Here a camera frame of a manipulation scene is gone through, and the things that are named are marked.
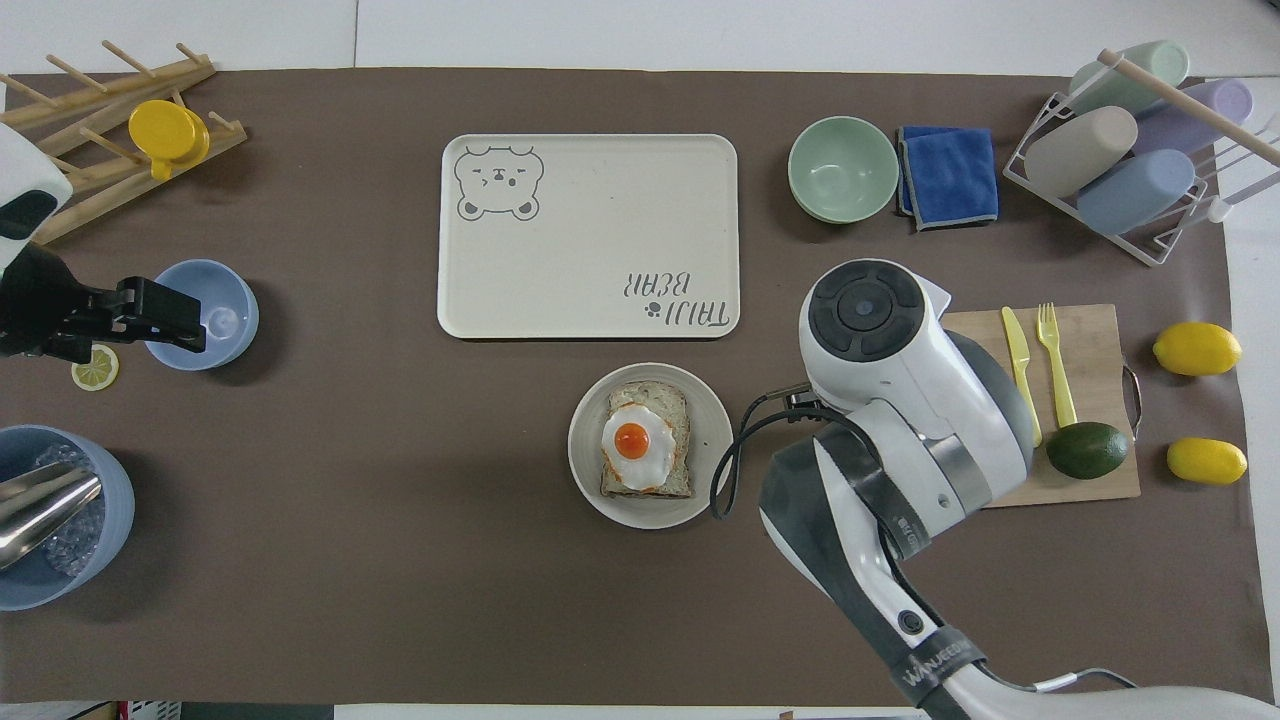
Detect yellow plastic fork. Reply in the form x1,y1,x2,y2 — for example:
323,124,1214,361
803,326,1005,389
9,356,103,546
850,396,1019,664
1035,302,1079,429

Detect metal scoop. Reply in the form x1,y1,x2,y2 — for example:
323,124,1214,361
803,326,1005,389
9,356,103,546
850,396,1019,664
0,465,104,572

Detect thin grey cable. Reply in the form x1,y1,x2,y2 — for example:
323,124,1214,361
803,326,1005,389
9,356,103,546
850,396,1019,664
1035,667,1141,693

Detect wooden cutting board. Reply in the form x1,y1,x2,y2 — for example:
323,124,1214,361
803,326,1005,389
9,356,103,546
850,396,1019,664
940,304,1143,509

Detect green avocado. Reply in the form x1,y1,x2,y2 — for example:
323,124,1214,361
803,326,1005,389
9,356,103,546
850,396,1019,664
1046,421,1131,480

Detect wooden peg rack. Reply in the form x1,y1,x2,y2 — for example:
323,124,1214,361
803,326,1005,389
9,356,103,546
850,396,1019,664
0,40,249,247

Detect large blue bowl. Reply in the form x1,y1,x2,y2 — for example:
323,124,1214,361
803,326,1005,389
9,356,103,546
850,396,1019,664
0,425,135,612

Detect clear ice cubes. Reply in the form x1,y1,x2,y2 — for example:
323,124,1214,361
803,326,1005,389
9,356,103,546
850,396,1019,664
35,445,107,579

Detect beige round plate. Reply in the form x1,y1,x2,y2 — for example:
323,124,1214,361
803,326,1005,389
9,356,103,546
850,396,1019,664
567,362,734,530

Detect pale blue cup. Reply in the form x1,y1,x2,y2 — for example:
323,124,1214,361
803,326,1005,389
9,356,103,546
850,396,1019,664
1076,149,1196,237

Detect yellow plastic knife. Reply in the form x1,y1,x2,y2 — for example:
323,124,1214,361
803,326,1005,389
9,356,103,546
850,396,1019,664
1001,306,1044,448

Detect light blue bowl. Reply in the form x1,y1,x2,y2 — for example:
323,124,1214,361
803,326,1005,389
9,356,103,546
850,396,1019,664
145,259,260,372

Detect toast with fried egg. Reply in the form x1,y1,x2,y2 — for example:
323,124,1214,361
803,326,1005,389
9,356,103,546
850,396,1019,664
599,380,693,498

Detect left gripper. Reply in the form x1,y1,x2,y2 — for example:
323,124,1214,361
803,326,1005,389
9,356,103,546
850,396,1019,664
0,243,121,364

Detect lilac cup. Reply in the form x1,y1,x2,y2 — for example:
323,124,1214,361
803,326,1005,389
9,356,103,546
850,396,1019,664
1133,78,1255,157

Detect fried egg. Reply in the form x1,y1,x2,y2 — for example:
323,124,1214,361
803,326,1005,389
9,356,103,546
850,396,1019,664
601,402,677,492

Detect yellow cup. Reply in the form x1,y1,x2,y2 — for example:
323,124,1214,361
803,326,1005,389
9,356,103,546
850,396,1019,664
128,99,212,182

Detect beige tray with bear print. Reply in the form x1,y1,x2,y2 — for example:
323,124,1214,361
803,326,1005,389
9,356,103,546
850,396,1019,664
437,134,741,340

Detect white wire rack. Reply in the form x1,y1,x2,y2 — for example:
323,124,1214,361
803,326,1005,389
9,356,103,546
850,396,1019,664
1003,50,1280,267

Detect black cable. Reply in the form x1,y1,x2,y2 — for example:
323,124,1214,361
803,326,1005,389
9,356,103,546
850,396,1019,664
709,383,873,521

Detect pale green cup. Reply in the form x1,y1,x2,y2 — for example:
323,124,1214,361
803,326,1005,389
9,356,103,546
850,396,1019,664
1068,40,1191,117

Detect beige cup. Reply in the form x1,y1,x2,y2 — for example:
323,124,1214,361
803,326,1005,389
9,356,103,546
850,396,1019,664
1025,106,1139,199

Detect lemon slice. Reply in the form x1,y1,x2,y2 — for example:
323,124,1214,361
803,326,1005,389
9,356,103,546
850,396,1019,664
71,344,120,392

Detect yellow lemon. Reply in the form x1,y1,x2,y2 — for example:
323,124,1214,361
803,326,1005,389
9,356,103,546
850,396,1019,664
1152,322,1243,377
1166,437,1249,487

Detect green bowl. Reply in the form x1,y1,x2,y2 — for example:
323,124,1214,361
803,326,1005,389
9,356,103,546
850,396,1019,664
788,116,900,224

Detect wooden rod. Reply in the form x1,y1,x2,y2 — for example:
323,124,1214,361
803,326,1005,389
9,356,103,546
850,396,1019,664
1098,48,1280,168

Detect blue cloth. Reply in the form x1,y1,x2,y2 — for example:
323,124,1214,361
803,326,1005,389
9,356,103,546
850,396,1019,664
895,125,1000,233

